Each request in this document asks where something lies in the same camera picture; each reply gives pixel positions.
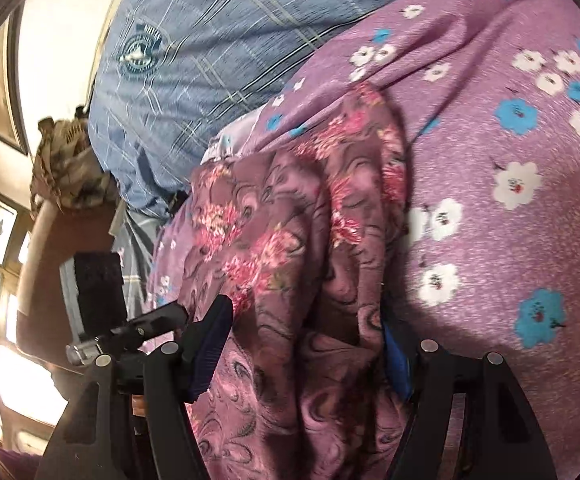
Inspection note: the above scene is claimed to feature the framed landscape painting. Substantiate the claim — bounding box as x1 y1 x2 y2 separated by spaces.
0 6 30 155

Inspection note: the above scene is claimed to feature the brown patterned cloth bundle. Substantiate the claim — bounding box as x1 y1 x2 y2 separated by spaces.
30 106 119 218

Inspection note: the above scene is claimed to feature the blue plaid quilt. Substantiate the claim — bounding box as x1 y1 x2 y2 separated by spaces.
89 0 393 218

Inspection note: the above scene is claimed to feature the maroon floral small garment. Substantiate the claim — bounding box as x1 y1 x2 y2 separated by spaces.
178 86 406 479

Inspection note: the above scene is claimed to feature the purple floral bed sheet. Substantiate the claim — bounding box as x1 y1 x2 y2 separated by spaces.
150 0 580 479

